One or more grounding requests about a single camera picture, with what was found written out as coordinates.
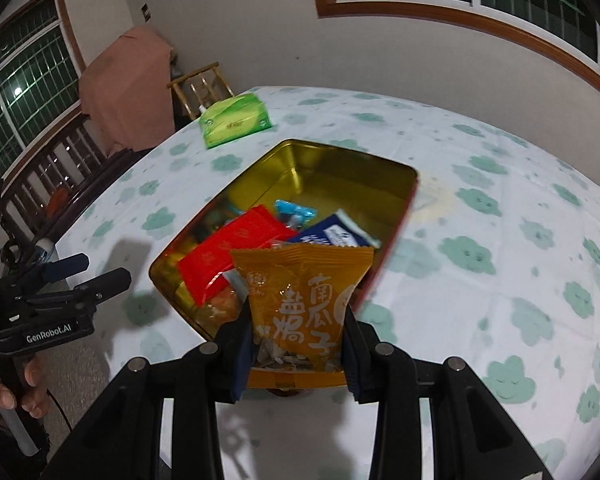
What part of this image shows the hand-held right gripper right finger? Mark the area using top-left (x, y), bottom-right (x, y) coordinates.
top-left (341, 305), bottom-right (556, 480)

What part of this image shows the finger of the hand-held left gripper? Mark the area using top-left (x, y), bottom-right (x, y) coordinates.
top-left (71, 267), bottom-right (132, 307)
top-left (30, 254), bottom-right (91, 284)

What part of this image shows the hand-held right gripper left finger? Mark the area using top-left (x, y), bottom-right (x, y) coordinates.
top-left (42, 305), bottom-right (256, 480)

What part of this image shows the round peanut brittle packet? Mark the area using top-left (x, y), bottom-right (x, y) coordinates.
top-left (200, 285), bottom-right (246, 331)

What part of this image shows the orange snack packet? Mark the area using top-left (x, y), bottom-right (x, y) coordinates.
top-left (230, 245), bottom-right (376, 391)

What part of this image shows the red snack packet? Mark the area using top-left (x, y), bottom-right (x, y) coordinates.
top-left (176, 205), bottom-right (311, 307)

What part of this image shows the dark blue snack packet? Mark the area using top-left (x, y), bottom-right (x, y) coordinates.
top-left (285, 213), bottom-right (381, 251)

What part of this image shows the blue cookie packet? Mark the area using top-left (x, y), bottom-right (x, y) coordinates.
top-left (274, 199), bottom-right (316, 226)

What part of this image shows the red tin box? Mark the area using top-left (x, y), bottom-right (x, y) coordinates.
top-left (149, 138), bottom-right (420, 346)

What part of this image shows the person's left hand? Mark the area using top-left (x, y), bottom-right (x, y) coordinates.
top-left (0, 356), bottom-right (50, 417)

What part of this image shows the dark wooden bench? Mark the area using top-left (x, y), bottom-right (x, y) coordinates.
top-left (0, 110), bottom-right (131, 251)

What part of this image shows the pink cloth-covered furniture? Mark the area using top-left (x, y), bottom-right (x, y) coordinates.
top-left (77, 25), bottom-right (176, 156)

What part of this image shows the green tissue pack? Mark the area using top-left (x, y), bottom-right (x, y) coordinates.
top-left (198, 92), bottom-right (273, 150)

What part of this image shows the bamboo chair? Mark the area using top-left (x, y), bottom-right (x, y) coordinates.
top-left (166, 61), bottom-right (236, 121)

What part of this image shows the cloud print tablecloth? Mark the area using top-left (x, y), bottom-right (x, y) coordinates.
top-left (50, 85), bottom-right (600, 480)

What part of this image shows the black cable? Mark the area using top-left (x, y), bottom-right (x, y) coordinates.
top-left (45, 387), bottom-right (73, 431)

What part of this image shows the wooden frame window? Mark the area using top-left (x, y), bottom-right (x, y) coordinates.
top-left (0, 0), bottom-right (88, 181)
top-left (307, 0), bottom-right (600, 101)

